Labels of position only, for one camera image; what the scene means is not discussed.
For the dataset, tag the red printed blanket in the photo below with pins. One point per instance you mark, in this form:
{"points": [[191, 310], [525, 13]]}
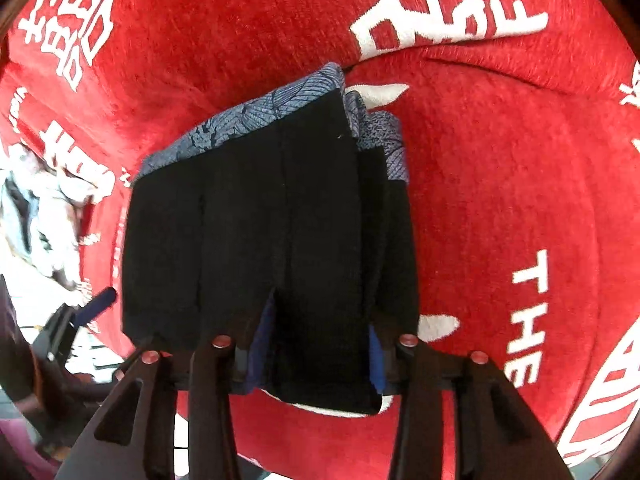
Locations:
{"points": [[500, 185]]}

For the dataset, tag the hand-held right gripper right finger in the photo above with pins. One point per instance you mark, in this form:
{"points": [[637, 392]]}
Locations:
{"points": [[377, 360]]}

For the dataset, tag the person's left forearm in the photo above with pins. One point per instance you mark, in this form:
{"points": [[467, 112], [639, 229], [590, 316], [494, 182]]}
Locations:
{"points": [[27, 440]]}

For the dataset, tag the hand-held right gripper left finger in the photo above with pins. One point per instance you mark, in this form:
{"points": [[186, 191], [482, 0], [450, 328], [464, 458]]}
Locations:
{"points": [[262, 347]]}

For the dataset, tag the pile of light clothes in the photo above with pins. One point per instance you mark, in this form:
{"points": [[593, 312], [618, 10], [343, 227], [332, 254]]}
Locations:
{"points": [[47, 210]]}

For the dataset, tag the black pants with grey pattern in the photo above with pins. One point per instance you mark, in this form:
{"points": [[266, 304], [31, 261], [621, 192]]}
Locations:
{"points": [[300, 210]]}

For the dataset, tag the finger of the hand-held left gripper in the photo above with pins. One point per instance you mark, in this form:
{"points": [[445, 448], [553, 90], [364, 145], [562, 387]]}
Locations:
{"points": [[97, 302]]}

